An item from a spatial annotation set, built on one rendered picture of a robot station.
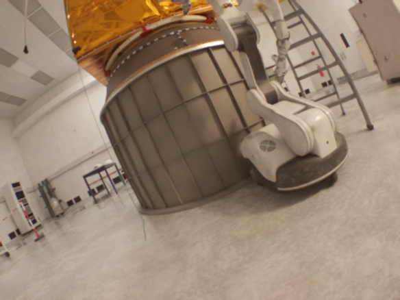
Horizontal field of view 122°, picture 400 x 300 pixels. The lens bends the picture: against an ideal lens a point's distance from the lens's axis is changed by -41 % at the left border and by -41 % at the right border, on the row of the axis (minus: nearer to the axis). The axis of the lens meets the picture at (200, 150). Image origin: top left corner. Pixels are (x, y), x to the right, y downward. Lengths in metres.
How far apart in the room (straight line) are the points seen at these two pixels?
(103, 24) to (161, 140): 1.47
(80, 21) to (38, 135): 7.59
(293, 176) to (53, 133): 8.74
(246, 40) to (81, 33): 1.77
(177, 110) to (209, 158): 0.45
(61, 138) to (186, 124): 7.58
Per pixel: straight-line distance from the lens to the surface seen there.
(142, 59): 1.75
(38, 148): 9.52
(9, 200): 8.24
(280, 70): 1.37
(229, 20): 1.23
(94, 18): 2.39
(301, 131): 0.88
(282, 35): 1.24
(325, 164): 0.95
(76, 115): 8.36
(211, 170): 1.47
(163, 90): 1.51
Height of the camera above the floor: 0.52
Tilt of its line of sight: 5 degrees down
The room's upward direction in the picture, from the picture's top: 25 degrees counter-clockwise
